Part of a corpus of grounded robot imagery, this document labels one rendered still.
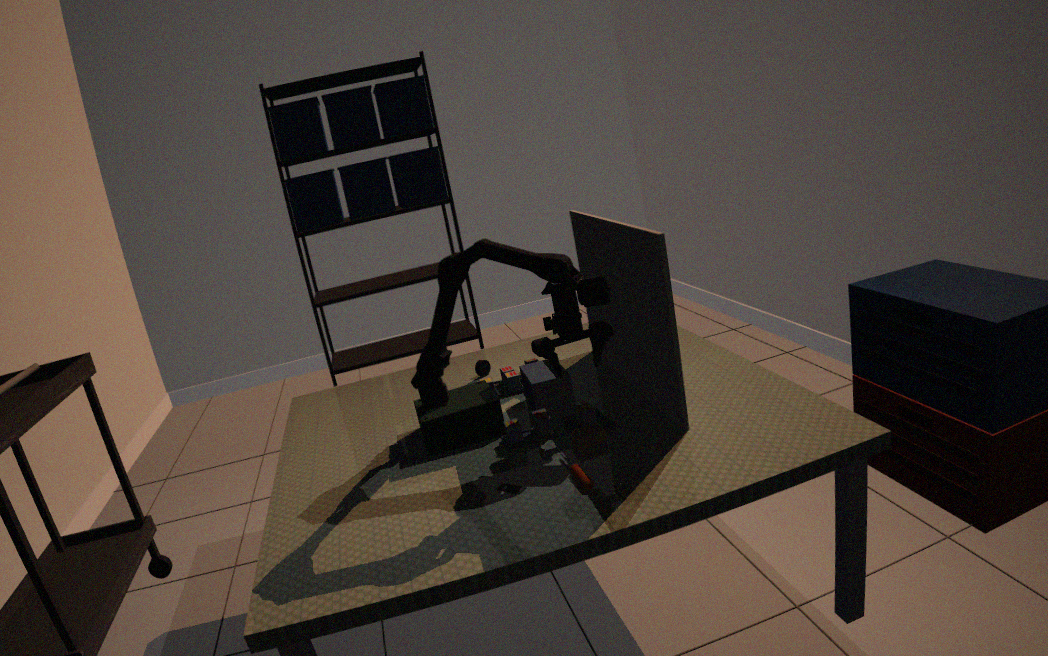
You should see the red-handled screwdriver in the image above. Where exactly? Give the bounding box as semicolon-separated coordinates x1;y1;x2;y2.
561;453;594;490

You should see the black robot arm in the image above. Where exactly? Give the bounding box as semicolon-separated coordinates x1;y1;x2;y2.
411;238;611;411

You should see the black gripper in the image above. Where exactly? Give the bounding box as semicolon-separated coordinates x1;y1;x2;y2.
531;309;614;379

